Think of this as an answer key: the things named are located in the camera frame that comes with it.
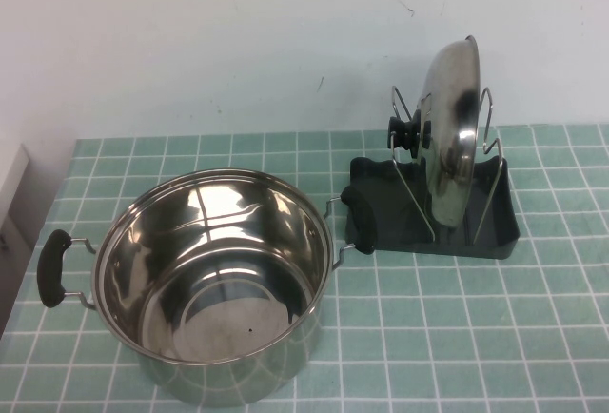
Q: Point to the stainless pot lid black knob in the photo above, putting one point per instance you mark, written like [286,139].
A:
[452,123]

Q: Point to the white grey cabinet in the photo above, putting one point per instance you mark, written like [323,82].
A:
[12,203]

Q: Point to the green checkered tablecloth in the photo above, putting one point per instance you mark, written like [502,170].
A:
[476,337]

